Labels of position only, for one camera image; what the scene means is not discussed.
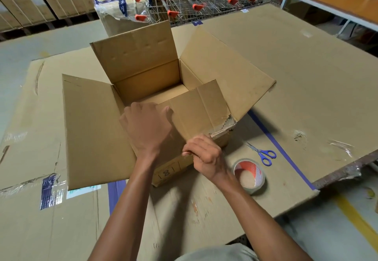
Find person's right hand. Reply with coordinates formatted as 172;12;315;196
182;134;231;185

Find person's left hand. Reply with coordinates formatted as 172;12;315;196
119;101;175;161

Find brown cardboard box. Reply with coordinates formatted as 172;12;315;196
62;20;277;191

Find clear tape roll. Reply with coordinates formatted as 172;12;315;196
232;158;266;195

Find blue-handled scissors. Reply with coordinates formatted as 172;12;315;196
244;142;277;167

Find person's left forearm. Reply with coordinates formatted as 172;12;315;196
88;154;161;261

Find person's right forearm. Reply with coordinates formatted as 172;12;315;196
212;172;313;261

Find person's beige mesh shirt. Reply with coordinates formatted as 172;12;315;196
176;243;259;261

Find plastic taped carton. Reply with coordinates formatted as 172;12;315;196
94;0;154;37

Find white handwritten label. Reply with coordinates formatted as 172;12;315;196
66;184;102;200

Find stack of printed brown cartons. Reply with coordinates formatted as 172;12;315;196
0;0;98;32

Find row of wire shopping carts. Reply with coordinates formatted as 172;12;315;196
131;0;287;26

